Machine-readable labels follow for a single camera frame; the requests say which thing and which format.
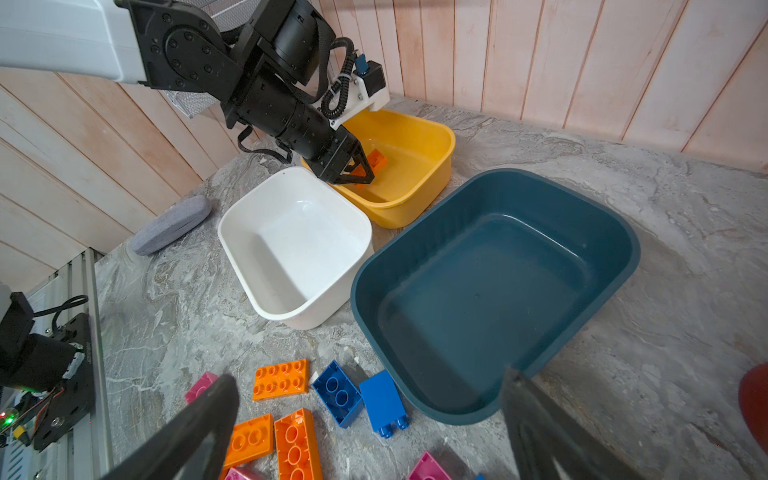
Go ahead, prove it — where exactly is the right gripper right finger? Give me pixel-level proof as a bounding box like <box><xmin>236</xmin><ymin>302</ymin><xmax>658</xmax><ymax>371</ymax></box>
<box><xmin>500</xmin><ymin>368</ymin><xmax>641</xmax><ymax>479</ymax></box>

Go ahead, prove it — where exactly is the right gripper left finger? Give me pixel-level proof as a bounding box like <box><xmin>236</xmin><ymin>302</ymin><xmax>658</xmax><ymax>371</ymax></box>
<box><xmin>105</xmin><ymin>374</ymin><xmax>240</xmax><ymax>480</ymax></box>

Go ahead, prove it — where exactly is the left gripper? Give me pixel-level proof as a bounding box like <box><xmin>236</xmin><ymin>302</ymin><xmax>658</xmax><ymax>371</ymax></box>
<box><xmin>233</xmin><ymin>71</ymin><xmax>375</xmax><ymax>185</ymax></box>

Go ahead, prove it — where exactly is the orange lego brick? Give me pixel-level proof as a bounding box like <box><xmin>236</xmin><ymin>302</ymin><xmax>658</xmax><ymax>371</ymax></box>
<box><xmin>221</xmin><ymin>414</ymin><xmax>275</xmax><ymax>479</ymax></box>
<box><xmin>349</xmin><ymin>149</ymin><xmax>388</xmax><ymax>178</ymax></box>

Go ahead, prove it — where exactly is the pink lego brick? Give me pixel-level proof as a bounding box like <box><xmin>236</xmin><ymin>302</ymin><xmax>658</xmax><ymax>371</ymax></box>
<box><xmin>184</xmin><ymin>371</ymin><xmax>219</xmax><ymax>404</ymax></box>

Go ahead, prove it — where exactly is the orange lego brick hollow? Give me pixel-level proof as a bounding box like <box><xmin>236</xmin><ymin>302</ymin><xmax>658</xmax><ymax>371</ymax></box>
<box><xmin>274</xmin><ymin>408</ymin><xmax>323</xmax><ymax>480</ymax></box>

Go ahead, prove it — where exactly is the blue lego brick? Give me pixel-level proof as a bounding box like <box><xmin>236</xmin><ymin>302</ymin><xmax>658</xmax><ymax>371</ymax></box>
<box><xmin>360</xmin><ymin>370</ymin><xmax>410</xmax><ymax>439</ymax></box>
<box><xmin>311</xmin><ymin>360</ymin><xmax>364</xmax><ymax>429</ymax></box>

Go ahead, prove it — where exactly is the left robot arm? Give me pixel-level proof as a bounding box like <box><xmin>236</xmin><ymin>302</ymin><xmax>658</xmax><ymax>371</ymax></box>
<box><xmin>1</xmin><ymin>1</ymin><xmax>386</xmax><ymax>185</ymax></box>

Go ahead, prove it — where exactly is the yellow plastic bin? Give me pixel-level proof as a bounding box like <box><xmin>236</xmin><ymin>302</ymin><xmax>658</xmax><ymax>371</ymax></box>
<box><xmin>334</xmin><ymin>109</ymin><xmax>456</xmax><ymax>229</ymax></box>

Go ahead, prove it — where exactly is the white plastic bin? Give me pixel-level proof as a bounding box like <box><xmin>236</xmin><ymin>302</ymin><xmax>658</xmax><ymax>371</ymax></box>
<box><xmin>218</xmin><ymin>167</ymin><xmax>373</xmax><ymax>330</ymax></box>

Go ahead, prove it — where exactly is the pink lego brick upturned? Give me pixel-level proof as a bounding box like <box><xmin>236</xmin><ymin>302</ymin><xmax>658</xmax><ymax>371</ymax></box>
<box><xmin>407</xmin><ymin>451</ymin><xmax>451</xmax><ymax>480</ymax></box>

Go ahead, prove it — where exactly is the orange lego plate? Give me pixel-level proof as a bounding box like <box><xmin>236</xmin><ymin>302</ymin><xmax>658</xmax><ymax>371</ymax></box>
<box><xmin>251</xmin><ymin>359</ymin><xmax>309</xmax><ymax>401</ymax></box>

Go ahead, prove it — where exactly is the blue lego brick upright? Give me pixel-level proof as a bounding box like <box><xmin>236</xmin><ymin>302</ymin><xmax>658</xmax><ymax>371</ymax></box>
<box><xmin>360</xmin><ymin>370</ymin><xmax>410</xmax><ymax>439</ymax></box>

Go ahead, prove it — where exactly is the teal plastic bin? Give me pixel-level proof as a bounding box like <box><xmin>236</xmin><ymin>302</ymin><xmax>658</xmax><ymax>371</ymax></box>
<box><xmin>350</xmin><ymin>168</ymin><xmax>641</xmax><ymax>425</ymax></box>

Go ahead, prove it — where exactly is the grey oval pad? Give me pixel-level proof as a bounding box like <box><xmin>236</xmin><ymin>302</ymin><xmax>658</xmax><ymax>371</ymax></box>
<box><xmin>129</xmin><ymin>195</ymin><xmax>213</xmax><ymax>256</ymax></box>

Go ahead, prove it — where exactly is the red pencil cup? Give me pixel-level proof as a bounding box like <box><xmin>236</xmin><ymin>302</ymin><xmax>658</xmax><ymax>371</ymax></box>
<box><xmin>738</xmin><ymin>363</ymin><xmax>768</xmax><ymax>453</ymax></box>

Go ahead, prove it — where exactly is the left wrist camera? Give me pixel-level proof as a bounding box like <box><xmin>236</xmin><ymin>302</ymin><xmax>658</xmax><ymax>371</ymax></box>
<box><xmin>324</xmin><ymin>54</ymin><xmax>390</xmax><ymax>130</ymax></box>

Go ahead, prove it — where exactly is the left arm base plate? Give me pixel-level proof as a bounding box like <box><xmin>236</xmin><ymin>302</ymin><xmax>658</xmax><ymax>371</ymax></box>
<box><xmin>1</xmin><ymin>292</ymin><xmax>96</xmax><ymax>452</ymax></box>

